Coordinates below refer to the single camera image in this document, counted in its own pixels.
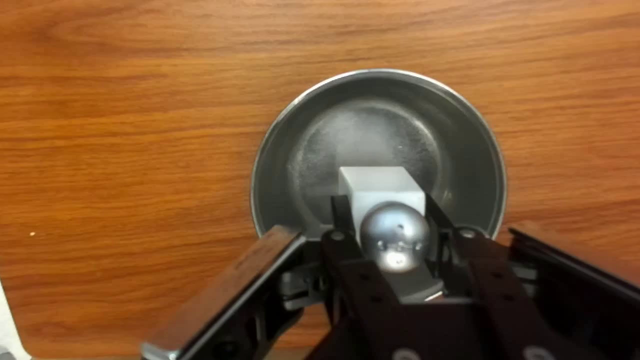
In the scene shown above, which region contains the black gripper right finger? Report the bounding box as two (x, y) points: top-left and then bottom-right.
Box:
(426, 196), (599, 360)

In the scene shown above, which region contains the brown wooden table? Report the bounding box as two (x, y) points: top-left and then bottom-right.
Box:
(0, 0), (640, 359)

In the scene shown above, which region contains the silver metal bowl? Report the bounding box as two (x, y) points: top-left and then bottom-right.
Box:
(249, 69), (507, 239)

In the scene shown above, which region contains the white salt shaker silver cap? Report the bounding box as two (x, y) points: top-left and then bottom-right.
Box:
(338, 167), (442, 305)

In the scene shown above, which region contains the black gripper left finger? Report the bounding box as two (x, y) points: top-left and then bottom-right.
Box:
(307, 196), (427, 360)

